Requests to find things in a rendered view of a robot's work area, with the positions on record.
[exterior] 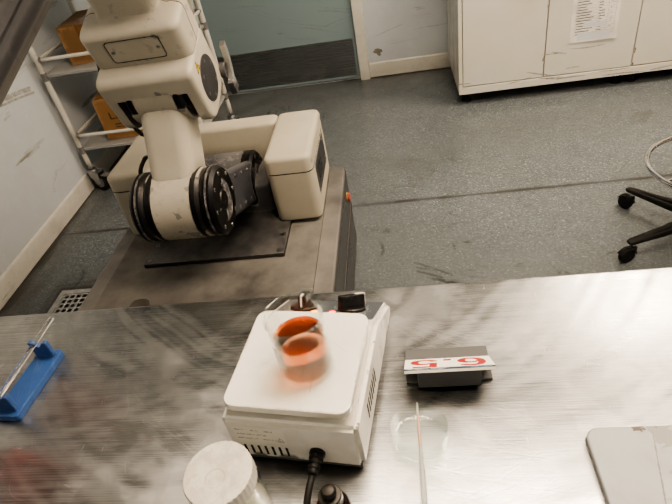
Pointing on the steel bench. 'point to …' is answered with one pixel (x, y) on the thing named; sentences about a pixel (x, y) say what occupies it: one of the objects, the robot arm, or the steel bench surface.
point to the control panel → (359, 312)
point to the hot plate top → (269, 392)
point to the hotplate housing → (293, 432)
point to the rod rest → (30, 382)
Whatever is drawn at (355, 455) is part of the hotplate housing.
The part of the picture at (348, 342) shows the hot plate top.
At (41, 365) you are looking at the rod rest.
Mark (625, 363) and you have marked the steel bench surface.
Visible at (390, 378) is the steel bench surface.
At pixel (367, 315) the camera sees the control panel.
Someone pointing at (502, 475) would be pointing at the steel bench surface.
